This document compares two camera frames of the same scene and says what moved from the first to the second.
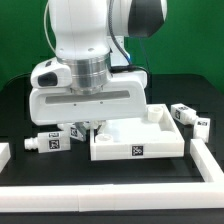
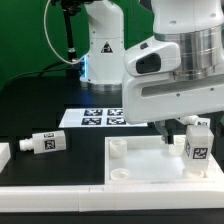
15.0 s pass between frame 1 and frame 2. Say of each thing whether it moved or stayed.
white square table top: moved
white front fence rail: stayed
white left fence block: stayed
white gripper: moved
